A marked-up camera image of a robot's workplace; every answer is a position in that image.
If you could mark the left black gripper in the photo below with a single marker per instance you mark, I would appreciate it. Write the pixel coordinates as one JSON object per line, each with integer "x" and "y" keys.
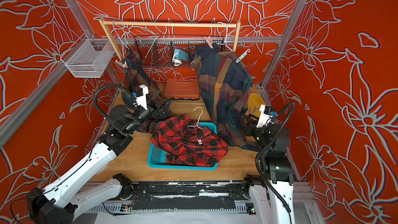
{"x": 156, "y": 114}

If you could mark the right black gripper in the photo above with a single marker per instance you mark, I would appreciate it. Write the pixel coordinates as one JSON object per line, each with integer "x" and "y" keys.
{"x": 251, "y": 126}

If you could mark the white wire hanger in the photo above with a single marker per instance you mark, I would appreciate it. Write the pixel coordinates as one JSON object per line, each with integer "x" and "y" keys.
{"x": 197, "y": 123}

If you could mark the red black plaid shirt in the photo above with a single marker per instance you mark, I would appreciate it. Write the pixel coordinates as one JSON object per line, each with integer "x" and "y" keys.
{"x": 188, "y": 145}

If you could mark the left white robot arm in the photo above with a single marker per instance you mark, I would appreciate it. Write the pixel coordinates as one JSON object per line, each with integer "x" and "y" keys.
{"x": 61, "y": 202}

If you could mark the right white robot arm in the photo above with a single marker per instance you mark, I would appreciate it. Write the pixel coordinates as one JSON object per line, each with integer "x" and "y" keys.
{"x": 271, "y": 191}

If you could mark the yellow plastic tray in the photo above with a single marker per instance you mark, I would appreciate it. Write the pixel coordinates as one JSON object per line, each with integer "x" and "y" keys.
{"x": 254, "y": 104}

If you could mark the red tool case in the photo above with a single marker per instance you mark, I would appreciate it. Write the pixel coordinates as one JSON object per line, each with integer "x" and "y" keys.
{"x": 182, "y": 89}

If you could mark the dark plaid shirt left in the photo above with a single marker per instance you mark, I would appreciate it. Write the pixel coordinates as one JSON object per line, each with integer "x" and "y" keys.
{"x": 134, "y": 75}

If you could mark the dark multicolour plaid shirt right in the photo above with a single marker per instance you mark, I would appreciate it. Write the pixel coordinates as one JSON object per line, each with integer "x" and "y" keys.
{"x": 225, "y": 86}

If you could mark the teal plastic basket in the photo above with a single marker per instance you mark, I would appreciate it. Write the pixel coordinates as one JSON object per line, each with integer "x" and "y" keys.
{"x": 157, "y": 159}

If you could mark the mint clothespin right shirt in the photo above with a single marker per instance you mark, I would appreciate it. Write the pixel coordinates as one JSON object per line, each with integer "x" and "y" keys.
{"x": 242, "y": 56}

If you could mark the wooden clothes rack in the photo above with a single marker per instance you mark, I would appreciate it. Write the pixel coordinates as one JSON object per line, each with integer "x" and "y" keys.
{"x": 120, "y": 54}

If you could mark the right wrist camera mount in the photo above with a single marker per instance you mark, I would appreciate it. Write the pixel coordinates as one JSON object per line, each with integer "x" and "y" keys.
{"x": 267, "y": 115}

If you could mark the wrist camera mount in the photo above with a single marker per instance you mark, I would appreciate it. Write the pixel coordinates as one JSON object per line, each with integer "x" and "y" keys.
{"x": 267, "y": 115}
{"x": 140, "y": 93}

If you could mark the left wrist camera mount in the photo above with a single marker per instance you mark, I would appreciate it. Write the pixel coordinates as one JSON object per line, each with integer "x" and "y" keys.
{"x": 140, "y": 93}

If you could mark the teal box with cable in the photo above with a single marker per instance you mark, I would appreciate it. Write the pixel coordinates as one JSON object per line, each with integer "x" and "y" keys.
{"x": 179, "y": 57}

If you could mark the black wire basket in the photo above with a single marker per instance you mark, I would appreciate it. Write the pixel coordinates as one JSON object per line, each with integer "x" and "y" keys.
{"x": 156, "y": 51}

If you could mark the white wire basket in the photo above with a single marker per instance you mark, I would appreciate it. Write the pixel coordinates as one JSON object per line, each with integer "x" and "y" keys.
{"x": 89, "y": 58}

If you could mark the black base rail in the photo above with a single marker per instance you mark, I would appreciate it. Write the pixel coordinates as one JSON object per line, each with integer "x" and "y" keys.
{"x": 216, "y": 195}

